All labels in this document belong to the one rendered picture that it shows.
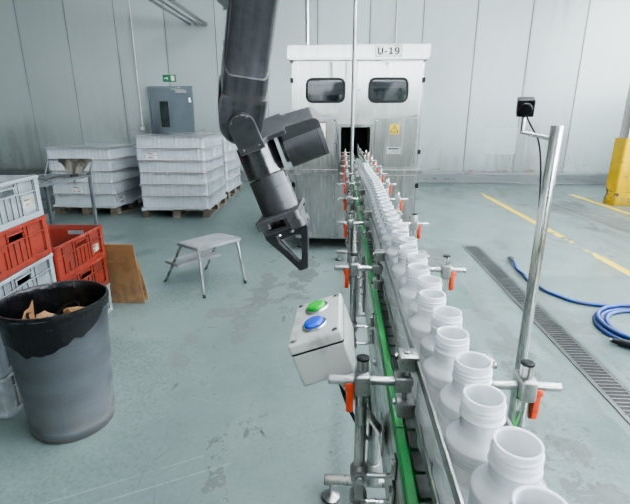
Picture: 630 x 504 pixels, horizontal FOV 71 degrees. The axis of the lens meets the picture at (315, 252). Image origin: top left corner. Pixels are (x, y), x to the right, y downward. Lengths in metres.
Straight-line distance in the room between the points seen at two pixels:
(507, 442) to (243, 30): 0.49
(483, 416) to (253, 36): 0.46
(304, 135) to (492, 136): 10.20
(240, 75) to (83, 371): 1.82
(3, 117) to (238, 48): 12.43
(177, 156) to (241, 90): 6.15
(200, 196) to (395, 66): 3.38
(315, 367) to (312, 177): 4.21
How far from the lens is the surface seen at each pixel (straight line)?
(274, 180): 0.63
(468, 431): 0.44
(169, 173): 6.77
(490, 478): 0.41
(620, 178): 8.92
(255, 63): 0.57
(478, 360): 0.51
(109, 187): 7.29
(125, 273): 3.67
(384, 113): 4.76
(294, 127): 0.62
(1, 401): 2.69
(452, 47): 10.60
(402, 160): 4.80
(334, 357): 0.63
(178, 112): 10.86
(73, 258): 3.23
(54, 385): 2.24
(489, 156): 10.80
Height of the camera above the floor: 1.40
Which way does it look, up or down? 17 degrees down
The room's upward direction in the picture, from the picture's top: straight up
